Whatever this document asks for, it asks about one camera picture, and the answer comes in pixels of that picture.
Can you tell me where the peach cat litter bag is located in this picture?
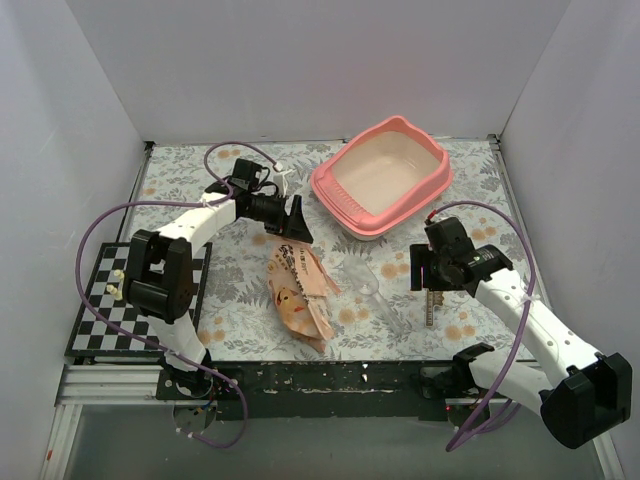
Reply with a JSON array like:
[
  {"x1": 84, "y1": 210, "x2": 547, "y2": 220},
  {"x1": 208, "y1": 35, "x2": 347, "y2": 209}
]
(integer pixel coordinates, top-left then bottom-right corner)
[{"x1": 267, "y1": 242, "x2": 341, "y2": 354}]

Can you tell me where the black white chessboard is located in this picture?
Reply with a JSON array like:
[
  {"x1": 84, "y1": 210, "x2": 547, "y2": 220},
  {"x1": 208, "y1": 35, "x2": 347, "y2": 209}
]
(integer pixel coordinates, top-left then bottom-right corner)
[{"x1": 66, "y1": 240, "x2": 212, "y2": 358}]

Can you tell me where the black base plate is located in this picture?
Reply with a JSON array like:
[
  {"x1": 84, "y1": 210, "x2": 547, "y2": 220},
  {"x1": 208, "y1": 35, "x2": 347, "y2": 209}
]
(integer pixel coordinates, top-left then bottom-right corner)
[{"x1": 155, "y1": 362, "x2": 501, "y2": 421}]

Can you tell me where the clear plastic litter scoop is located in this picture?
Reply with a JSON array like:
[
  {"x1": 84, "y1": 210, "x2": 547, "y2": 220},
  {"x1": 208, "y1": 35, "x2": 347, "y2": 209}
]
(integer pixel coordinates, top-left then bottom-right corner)
[{"x1": 342, "y1": 255, "x2": 404, "y2": 333}]

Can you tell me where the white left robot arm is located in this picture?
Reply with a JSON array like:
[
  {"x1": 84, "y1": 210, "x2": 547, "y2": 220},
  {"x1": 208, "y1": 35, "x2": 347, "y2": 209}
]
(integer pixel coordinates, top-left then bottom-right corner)
[{"x1": 123, "y1": 193, "x2": 313, "y2": 400}]

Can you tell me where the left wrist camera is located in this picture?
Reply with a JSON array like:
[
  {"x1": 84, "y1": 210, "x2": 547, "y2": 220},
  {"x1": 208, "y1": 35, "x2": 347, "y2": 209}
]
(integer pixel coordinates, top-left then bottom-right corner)
[{"x1": 228, "y1": 158, "x2": 266, "y2": 192}]

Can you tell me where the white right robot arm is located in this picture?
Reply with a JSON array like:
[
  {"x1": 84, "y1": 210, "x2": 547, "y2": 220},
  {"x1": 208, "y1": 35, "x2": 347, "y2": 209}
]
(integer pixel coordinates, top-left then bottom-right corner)
[{"x1": 266, "y1": 211, "x2": 633, "y2": 451}]

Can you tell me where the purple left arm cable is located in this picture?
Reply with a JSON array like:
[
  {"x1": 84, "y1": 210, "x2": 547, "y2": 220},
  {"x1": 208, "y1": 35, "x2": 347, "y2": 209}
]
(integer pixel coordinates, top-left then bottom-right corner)
[{"x1": 74, "y1": 142, "x2": 281, "y2": 450}]

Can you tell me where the pink cat litter box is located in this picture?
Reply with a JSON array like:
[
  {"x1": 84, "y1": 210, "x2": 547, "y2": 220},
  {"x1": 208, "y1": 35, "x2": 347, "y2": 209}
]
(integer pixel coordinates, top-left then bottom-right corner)
[{"x1": 310, "y1": 115, "x2": 453, "y2": 241}]

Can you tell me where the floral patterned table mat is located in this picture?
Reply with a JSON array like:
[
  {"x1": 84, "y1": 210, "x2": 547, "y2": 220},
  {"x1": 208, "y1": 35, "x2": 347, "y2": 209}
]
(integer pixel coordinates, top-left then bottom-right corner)
[{"x1": 131, "y1": 141, "x2": 514, "y2": 361}]

